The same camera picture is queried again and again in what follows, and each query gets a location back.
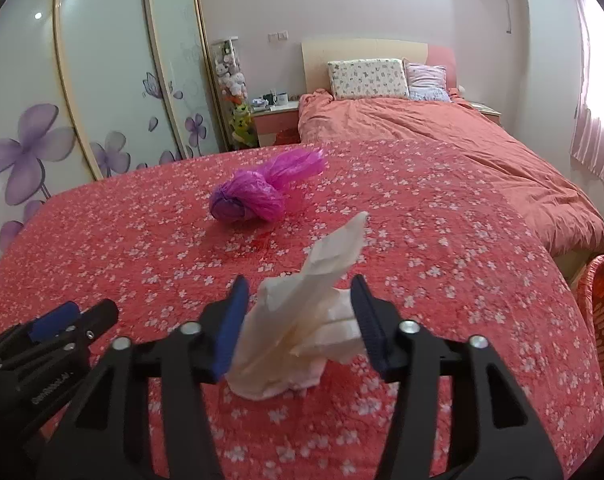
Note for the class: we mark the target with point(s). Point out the beige paper tissue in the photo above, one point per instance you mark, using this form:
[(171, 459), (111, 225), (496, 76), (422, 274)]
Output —
[(292, 330)]

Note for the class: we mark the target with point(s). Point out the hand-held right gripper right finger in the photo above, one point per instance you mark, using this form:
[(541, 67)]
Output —
[(367, 320)]

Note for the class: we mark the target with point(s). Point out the white mug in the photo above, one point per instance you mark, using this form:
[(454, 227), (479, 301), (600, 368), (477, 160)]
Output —
[(282, 98)]

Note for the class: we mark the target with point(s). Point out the pink curtain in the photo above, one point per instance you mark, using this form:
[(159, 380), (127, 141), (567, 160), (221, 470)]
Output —
[(597, 135)]

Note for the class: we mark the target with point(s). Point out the pink striped pillow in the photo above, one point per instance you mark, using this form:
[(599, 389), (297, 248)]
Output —
[(427, 77)]

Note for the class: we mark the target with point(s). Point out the beige bed headboard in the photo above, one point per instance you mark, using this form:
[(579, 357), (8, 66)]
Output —
[(362, 50)]

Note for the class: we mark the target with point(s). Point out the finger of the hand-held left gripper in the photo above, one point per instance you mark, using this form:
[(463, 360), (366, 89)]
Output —
[(94, 322), (54, 322)]

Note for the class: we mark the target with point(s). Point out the clear tube of plush toys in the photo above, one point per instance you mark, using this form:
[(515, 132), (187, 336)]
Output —
[(229, 70)]

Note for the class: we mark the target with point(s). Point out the white floral pillow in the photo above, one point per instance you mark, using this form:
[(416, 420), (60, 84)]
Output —
[(367, 77)]

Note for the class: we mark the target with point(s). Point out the magenta plastic bag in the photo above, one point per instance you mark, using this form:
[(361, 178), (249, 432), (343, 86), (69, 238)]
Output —
[(252, 195)]

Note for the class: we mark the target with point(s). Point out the wooden nightstand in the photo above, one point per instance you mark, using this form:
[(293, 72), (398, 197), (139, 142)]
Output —
[(484, 109)]

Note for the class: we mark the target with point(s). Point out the pink white nightstand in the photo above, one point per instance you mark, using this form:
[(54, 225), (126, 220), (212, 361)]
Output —
[(274, 125)]

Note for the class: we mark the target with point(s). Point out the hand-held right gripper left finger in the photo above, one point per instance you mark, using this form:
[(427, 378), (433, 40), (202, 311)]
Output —
[(232, 320)]

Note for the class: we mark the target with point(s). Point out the flower-print sliding wardrobe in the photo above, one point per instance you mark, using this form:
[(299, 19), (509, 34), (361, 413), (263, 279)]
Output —
[(107, 60)]

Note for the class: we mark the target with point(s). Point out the white wall socket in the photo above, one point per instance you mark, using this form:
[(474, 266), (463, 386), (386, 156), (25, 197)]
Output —
[(277, 36)]

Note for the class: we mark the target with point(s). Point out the red floral quilt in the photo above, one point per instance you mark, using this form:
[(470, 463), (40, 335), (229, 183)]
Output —
[(432, 260)]

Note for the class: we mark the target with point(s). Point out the green plush toy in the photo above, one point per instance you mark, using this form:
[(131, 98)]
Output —
[(242, 125)]

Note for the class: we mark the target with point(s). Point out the white pipe duct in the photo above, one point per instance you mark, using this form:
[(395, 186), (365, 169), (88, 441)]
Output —
[(513, 5)]

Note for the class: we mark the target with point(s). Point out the pink duvet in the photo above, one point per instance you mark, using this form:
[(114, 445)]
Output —
[(432, 130)]

